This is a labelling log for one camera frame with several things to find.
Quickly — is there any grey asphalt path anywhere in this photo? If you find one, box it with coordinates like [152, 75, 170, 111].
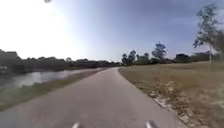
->
[0, 66, 181, 128]

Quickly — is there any dark row of trees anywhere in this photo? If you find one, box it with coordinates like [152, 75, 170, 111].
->
[0, 49, 123, 75]

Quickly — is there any dry grass field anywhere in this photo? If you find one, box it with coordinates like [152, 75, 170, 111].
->
[118, 60, 224, 128]

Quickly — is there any robot's own part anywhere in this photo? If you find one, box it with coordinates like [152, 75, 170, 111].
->
[145, 120, 154, 128]
[71, 121, 81, 128]

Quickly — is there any pond water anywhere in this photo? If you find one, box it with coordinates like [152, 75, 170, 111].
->
[0, 68, 98, 89]

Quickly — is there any grass verge strip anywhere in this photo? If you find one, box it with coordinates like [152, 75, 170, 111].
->
[0, 67, 106, 113]

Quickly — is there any tall thin tree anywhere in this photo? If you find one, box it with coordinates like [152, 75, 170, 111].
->
[192, 3, 224, 64]

